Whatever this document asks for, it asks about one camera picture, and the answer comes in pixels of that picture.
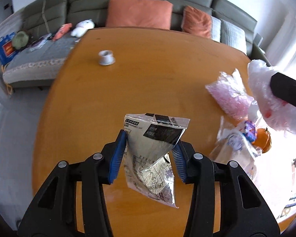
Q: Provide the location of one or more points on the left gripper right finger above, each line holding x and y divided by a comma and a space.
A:
225, 202

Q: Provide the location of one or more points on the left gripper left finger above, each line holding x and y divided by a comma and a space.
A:
71, 200

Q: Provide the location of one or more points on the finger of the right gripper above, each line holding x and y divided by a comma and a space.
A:
284, 88

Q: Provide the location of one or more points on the white plastic bag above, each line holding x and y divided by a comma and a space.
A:
278, 114

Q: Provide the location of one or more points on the silver foil snack bag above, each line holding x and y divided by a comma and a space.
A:
150, 138

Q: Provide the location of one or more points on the small orange pumpkin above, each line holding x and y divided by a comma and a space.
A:
263, 140

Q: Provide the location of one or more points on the clear bread wrapper bag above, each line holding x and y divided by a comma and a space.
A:
232, 145

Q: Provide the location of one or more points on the purple toy block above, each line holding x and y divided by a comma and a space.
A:
249, 131

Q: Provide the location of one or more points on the pink bubble wrap bag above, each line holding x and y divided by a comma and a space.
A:
230, 94

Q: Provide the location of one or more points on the grey white striped cushion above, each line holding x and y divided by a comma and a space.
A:
229, 34

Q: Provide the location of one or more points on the small orange cushion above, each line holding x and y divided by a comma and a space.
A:
196, 22

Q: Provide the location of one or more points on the grey quilted sofa cover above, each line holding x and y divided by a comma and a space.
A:
40, 67

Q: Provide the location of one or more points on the white tape spool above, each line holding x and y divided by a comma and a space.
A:
106, 58

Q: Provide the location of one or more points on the large orange cushion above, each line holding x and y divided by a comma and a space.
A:
139, 13

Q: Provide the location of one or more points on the clear plastic package on sofa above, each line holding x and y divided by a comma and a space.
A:
40, 42

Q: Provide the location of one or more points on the blue shopping bag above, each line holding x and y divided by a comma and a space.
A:
7, 51

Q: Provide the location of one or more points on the pink plush toy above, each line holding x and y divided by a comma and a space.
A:
62, 31

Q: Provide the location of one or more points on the white plush toy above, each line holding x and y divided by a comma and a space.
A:
82, 27

